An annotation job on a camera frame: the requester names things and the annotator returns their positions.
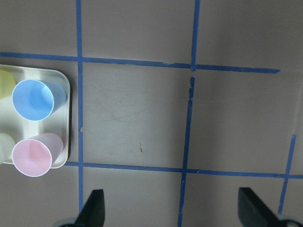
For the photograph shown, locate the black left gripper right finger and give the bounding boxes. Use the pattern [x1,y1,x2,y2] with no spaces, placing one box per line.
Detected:
[238,187,284,227]

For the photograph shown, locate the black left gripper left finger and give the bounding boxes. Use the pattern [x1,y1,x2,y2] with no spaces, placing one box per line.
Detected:
[73,189,105,227]

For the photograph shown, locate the pink plastic cup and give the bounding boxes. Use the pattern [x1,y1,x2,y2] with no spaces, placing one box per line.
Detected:
[11,133,63,177]

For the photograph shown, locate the pale green plastic cup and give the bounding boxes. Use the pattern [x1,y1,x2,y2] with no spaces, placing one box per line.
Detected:
[0,133,16,164]

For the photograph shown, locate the blue cup on tray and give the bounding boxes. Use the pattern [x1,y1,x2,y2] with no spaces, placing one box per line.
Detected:
[11,79,67,121]

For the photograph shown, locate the yellow plastic cup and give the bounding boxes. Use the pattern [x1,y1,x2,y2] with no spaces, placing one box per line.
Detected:
[0,70,16,99]

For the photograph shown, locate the cream plastic tray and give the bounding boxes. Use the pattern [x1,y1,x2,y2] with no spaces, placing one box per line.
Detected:
[0,64,71,169]

